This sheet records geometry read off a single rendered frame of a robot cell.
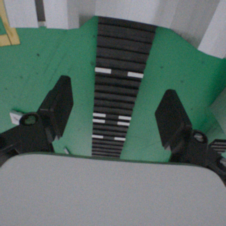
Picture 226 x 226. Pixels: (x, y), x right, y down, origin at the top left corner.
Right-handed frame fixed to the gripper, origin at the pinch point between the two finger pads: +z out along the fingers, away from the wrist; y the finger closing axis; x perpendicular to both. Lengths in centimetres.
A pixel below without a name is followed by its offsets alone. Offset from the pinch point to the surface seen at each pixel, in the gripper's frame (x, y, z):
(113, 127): -7.4, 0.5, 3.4
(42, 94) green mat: -4.8, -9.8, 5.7
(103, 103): -3.7, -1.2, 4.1
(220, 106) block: -1.7, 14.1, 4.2
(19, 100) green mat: -6.3, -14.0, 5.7
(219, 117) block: -2.6, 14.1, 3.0
